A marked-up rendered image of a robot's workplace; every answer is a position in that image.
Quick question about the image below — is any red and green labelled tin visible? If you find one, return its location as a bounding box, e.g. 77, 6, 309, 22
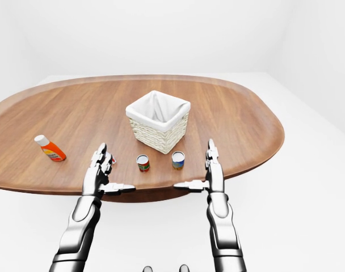
136, 154, 151, 173

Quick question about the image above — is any orange bottle with white cap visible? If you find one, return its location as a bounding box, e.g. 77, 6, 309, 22
33, 134, 67, 163

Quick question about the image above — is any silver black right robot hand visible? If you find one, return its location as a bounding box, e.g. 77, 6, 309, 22
173, 138, 226, 194

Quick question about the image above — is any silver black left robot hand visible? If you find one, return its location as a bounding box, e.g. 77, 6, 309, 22
81, 142, 136, 197

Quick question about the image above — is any blue and yellow labelled tin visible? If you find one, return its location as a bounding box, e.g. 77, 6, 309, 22
171, 151, 186, 171

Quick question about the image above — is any white lined wicker basket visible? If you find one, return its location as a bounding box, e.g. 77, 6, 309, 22
125, 90, 191, 155

